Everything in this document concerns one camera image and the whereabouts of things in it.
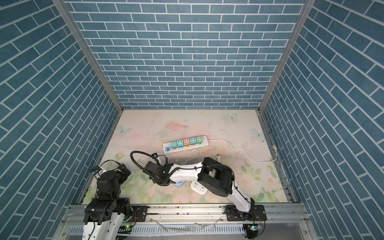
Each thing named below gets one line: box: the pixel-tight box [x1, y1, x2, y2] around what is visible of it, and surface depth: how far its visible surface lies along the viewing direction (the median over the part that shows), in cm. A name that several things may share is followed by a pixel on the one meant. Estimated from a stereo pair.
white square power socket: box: [190, 181, 208, 195], surface depth 82 cm
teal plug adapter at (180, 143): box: [177, 140, 184, 148], surface depth 95 cm
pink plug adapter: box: [183, 138, 190, 147], surface depth 96 cm
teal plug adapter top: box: [170, 141, 178, 149], surface depth 93 cm
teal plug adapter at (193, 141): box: [190, 137, 197, 146], surface depth 96 cm
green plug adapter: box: [196, 136, 203, 144], surface depth 97 cm
